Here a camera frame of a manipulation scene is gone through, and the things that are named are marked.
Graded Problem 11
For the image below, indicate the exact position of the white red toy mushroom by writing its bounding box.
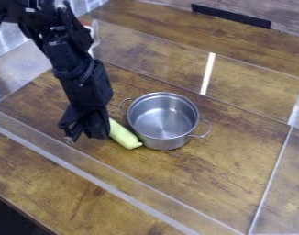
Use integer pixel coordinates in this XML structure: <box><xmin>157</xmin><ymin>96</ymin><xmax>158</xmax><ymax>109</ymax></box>
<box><xmin>85</xmin><ymin>25</ymin><xmax>95</xmax><ymax>57</ymax></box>

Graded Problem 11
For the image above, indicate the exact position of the clear acrylic enclosure wall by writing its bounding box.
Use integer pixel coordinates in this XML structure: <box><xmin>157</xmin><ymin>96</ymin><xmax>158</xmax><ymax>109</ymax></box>
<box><xmin>0</xmin><ymin>22</ymin><xmax>299</xmax><ymax>235</ymax></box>

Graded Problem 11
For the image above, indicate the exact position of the small stainless steel pot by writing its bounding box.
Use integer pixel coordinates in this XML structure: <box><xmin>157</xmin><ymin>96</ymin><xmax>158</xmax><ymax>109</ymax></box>
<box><xmin>118</xmin><ymin>92</ymin><xmax>213</xmax><ymax>151</ymax></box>

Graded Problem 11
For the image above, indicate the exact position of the black bar on table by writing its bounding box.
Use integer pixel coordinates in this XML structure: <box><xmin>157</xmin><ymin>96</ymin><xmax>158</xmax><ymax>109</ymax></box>
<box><xmin>191</xmin><ymin>4</ymin><xmax>273</xmax><ymax>29</ymax></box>

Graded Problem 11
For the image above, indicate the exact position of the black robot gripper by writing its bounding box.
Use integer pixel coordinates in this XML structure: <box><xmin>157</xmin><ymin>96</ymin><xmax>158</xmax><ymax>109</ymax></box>
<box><xmin>0</xmin><ymin>0</ymin><xmax>113</xmax><ymax>143</ymax></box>

